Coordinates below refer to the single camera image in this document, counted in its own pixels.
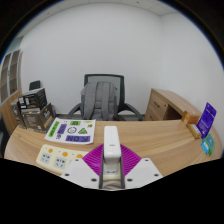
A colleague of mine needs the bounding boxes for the orange box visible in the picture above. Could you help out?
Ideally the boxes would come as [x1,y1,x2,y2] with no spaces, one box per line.
[181,110,201,127]

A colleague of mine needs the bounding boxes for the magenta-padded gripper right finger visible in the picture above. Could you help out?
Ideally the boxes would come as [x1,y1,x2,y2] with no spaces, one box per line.
[120,143,164,190]

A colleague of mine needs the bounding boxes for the wooden drawer cabinet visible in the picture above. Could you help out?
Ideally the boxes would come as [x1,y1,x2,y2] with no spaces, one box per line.
[144,87,203,122]

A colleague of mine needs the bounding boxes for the large black cardboard box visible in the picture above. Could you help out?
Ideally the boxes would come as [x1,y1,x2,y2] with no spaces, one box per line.
[21,103,56,134]

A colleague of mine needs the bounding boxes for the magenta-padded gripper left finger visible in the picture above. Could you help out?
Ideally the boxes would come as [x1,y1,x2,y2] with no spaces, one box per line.
[60,143,105,190]

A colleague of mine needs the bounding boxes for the blue packet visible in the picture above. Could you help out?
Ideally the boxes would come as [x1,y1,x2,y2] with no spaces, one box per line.
[200,140,211,156]

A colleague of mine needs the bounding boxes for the wooden shelf unit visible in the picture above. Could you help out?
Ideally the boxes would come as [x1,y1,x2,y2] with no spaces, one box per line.
[0,49,24,135]

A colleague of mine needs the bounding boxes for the grey backpack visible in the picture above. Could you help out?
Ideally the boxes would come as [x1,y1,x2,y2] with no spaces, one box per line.
[80,81,119,121]

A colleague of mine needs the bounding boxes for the printed sticker sheet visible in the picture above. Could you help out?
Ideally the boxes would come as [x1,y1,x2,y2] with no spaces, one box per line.
[44,117,97,145]

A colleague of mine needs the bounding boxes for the black mesh office chair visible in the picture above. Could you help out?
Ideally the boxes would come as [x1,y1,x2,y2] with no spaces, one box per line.
[67,73,144,122]

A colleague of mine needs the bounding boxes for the green box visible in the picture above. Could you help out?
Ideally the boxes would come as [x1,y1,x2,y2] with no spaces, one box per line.
[203,133,216,150]

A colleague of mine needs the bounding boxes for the purple card package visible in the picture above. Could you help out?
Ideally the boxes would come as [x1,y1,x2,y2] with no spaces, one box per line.
[195,102,218,140]

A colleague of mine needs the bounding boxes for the white charger block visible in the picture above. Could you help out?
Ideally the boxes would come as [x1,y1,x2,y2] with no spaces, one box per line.
[101,125,123,174]

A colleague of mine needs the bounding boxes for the small black chair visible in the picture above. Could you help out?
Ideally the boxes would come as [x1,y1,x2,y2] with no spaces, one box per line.
[28,80,42,92]

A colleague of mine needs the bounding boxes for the cream power strip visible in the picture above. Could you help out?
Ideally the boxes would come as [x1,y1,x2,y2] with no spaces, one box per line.
[35,143,121,190]

